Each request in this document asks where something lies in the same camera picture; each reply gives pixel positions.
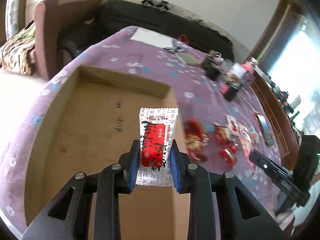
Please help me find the dark red gold snack bag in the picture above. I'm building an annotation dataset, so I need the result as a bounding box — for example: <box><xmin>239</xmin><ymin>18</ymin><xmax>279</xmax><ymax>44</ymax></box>
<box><xmin>184</xmin><ymin>119</ymin><xmax>208</xmax><ymax>162</ymax></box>

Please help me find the white red snack packet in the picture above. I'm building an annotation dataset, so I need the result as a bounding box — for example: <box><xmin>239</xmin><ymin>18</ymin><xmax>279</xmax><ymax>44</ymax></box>
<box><xmin>136</xmin><ymin>108</ymin><xmax>178</xmax><ymax>186</ymax></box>

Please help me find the red snack pile packet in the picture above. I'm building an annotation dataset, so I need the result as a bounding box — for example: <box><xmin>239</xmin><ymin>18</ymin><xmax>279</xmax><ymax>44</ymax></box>
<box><xmin>220</xmin><ymin>142</ymin><xmax>239</xmax><ymax>166</ymax></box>

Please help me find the black smartphone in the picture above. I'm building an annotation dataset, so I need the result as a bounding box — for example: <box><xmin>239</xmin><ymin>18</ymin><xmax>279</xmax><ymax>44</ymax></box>
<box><xmin>256</xmin><ymin>114</ymin><xmax>273</xmax><ymax>146</ymax></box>

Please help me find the cardboard box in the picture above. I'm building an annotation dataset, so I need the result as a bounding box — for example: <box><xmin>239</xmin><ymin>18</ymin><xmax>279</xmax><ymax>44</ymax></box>
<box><xmin>24</xmin><ymin>65</ymin><xmax>190</xmax><ymax>239</ymax></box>

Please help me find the purple floral tablecloth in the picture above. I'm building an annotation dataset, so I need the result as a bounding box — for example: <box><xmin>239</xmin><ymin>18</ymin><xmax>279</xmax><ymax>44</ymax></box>
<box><xmin>1</xmin><ymin>27</ymin><xmax>273</xmax><ymax>239</ymax></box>

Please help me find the black cylinder holder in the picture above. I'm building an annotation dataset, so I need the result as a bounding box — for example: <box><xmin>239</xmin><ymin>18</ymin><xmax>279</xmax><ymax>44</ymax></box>
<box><xmin>220</xmin><ymin>81</ymin><xmax>242</xmax><ymax>102</ymax></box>
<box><xmin>201</xmin><ymin>55</ymin><xmax>221</xmax><ymax>81</ymax></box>

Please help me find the brown notebook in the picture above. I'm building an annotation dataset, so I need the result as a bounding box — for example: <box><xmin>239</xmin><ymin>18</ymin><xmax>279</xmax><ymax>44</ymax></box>
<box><xmin>176</xmin><ymin>53</ymin><xmax>202</xmax><ymax>66</ymax></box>

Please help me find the pink water bottle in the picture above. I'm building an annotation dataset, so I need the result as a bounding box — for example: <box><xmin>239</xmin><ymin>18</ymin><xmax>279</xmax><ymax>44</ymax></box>
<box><xmin>241</xmin><ymin>57</ymin><xmax>258</xmax><ymax>75</ymax></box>

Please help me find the white paper sheet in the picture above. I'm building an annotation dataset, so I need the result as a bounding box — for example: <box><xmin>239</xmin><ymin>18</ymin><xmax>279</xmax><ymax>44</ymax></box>
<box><xmin>130</xmin><ymin>28</ymin><xmax>174</xmax><ymax>49</ymax></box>

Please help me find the black sofa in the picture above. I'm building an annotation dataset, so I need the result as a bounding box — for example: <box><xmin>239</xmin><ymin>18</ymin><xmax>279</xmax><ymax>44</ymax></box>
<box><xmin>57</xmin><ymin>0</ymin><xmax>234</xmax><ymax>61</ymax></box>

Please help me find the maroon armchair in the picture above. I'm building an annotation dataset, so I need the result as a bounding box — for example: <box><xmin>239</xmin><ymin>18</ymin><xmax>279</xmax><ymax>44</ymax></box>
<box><xmin>33</xmin><ymin>0</ymin><xmax>102</xmax><ymax>80</ymax></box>

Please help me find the patterned blanket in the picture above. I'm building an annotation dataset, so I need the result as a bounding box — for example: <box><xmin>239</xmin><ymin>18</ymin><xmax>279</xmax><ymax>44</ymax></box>
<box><xmin>1</xmin><ymin>21</ymin><xmax>36</xmax><ymax>76</ymax></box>

